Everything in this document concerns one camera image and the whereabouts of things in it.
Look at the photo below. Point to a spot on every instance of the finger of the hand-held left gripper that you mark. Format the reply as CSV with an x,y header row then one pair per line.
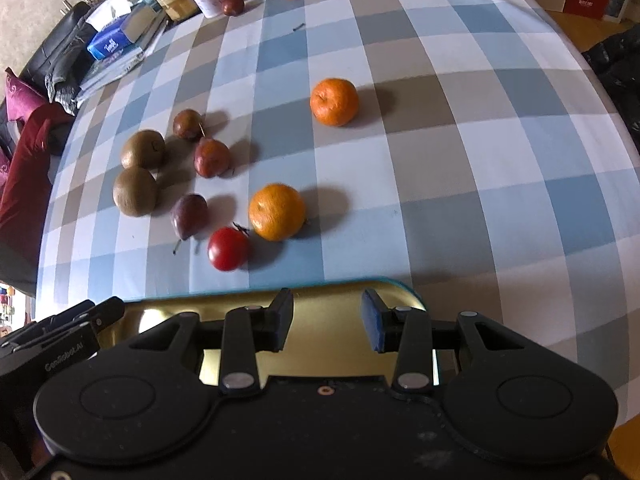
x,y
107,312
70,312

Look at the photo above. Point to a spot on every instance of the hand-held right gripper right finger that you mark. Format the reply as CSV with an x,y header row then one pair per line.
x,y
372,325

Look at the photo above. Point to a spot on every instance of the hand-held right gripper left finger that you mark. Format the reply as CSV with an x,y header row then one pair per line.
x,y
282,322

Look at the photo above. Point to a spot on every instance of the gold metal tray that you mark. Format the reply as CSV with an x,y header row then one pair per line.
x,y
325,310

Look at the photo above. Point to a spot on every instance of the mandarin with stem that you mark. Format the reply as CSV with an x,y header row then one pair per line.
x,y
276,211

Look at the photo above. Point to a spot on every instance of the brown kiwi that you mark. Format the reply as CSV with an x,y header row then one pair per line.
x,y
135,191
143,149

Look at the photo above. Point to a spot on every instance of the red apple with stem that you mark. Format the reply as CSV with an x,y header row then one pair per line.
x,y
211,158

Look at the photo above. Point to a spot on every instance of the dark brown pear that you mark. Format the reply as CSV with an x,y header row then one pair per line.
x,y
188,124

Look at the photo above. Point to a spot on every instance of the deep orange mandarin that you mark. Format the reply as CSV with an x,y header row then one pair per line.
x,y
334,101

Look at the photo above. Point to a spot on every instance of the colourful small items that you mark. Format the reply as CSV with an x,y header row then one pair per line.
x,y
12,305

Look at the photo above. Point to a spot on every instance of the red tomato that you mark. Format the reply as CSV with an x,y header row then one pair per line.
x,y
228,250

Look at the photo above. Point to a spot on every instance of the dark purple pear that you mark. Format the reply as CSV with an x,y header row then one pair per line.
x,y
189,215

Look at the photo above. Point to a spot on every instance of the dark red velvet cushion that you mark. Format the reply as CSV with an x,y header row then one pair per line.
x,y
25,185

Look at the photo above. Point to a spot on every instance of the checkered tablecloth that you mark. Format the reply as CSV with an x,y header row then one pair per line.
x,y
450,135

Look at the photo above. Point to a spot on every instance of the purple embroidered cushion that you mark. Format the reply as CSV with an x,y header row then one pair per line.
x,y
22,95

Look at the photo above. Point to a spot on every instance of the stack of books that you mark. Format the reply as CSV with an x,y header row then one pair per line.
x,y
115,72

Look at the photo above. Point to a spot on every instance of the black leather sofa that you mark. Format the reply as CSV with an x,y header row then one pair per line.
x,y
55,50

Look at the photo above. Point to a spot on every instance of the blue tissue pack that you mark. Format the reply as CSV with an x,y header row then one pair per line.
x,y
110,46

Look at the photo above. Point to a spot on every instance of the thick book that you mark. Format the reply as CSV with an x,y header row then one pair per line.
x,y
142,20

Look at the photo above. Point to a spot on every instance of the white crumpled tissue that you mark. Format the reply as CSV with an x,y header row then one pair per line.
x,y
107,10

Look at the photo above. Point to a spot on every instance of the dark red round fruit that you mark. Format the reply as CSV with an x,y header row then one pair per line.
x,y
232,5

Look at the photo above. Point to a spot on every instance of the black jacket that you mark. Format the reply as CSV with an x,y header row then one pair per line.
x,y
617,75

